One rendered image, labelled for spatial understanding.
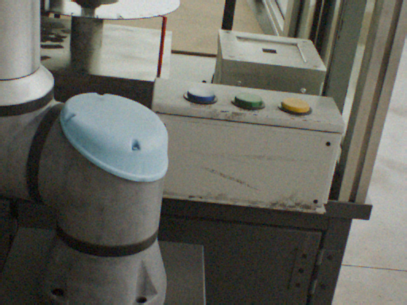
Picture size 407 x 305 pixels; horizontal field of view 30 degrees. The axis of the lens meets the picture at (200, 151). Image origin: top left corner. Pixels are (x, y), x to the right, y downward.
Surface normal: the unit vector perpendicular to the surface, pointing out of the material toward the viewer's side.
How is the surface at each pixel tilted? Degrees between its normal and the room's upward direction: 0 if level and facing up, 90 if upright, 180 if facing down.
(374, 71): 90
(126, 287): 73
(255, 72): 90
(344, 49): 90
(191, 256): 0
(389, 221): 0
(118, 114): 7
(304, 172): 90
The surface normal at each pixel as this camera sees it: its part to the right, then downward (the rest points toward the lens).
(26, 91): 0.58, -0.33
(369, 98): 0.02, 0.42
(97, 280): 0.06, 0.14
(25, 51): 0.80, 0.36
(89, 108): 0.25, -0.86
